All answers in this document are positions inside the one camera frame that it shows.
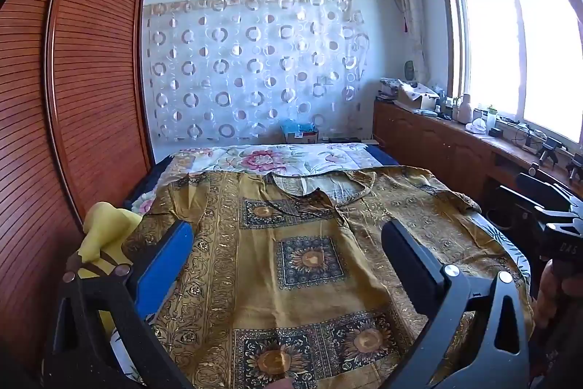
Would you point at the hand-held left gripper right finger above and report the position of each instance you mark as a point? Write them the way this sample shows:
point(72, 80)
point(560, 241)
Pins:
point(410, 254)

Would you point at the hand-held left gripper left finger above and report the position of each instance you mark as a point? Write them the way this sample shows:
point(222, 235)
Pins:
point(164, 261)

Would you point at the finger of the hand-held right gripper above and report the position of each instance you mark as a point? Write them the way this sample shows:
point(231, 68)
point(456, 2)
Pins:
point(519, 200)
point(539, 184)

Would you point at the golden patterned shirt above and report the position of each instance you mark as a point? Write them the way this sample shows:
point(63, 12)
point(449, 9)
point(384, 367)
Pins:
point(273, 302)

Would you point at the person's right hand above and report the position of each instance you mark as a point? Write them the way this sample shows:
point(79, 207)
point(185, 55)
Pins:
point(549, 293)

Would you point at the black tripod stand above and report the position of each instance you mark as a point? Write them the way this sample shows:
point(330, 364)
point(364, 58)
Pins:
point(576, 168)
point(550, 152)

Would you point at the yellow plush toy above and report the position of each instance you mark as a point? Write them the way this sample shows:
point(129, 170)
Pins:
point(109, 229)

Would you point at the small black box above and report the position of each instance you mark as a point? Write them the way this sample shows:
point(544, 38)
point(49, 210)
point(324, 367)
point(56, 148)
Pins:
point(495, 133)

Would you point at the green-capped bottle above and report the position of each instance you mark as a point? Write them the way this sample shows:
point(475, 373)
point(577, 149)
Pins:
point(491, 120)

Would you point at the white crumpled bag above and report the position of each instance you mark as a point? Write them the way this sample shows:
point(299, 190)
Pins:
point(477, 127)

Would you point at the long wooden cabinet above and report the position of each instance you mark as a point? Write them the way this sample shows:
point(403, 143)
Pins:
point(432, 147)

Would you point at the pale pink bottle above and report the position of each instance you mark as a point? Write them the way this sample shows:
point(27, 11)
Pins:
point(465, 111)

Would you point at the window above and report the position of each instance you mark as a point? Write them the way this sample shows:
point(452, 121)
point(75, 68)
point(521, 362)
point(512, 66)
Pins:
point(492, 51)

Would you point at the open cardboard box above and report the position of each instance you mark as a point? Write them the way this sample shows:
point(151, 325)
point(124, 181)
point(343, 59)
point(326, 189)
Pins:
point(416, 97)

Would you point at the small cardboard box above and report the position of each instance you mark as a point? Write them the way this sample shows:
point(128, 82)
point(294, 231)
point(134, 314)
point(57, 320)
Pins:
point(303, 138)

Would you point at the dark oval vase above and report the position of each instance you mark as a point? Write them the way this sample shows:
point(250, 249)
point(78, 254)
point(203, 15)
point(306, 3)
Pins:
point(410, 72)

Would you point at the stack of printed packages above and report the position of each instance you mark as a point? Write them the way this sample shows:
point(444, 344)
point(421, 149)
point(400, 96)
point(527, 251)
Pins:
point(390, 87)

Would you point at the blue plastic bag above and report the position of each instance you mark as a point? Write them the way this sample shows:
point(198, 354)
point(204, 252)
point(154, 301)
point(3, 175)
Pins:
point(298, 127)

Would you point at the wooden louvered wardrobe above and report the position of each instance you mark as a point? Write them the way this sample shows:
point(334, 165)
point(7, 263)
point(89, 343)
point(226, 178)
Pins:
point(91, 74)

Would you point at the floral window curtain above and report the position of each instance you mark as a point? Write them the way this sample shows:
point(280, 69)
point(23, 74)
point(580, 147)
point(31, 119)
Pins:
point(412, 20)

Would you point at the sheer circle-pattern curtain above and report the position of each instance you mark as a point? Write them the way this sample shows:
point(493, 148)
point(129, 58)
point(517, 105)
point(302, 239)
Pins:
point(255, 65)

